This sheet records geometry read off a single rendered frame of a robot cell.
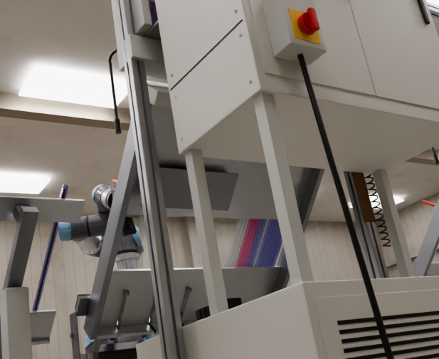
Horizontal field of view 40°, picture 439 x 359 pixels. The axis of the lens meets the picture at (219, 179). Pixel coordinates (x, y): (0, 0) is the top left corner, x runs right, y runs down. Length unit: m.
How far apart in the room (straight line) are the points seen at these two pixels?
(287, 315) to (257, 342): 0.10
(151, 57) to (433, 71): 0.74
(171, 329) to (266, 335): 0.30
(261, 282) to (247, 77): 1.05
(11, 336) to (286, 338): 0.80
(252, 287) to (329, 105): 0.96
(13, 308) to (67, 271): 9.87
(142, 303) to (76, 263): 9.75
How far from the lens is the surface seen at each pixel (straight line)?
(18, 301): 1.70
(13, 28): 6.53
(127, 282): 1.86
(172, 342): 1.39
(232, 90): 1.28
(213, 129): 1.33
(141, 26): 1.66
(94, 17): 6.41
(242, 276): 2.08
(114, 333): 1.89
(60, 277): 11.49
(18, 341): 1.68
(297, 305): 1.10
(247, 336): 1.21
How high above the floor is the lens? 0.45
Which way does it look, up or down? 20 degrees up
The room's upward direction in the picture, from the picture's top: 10 degrees counter-clockwise
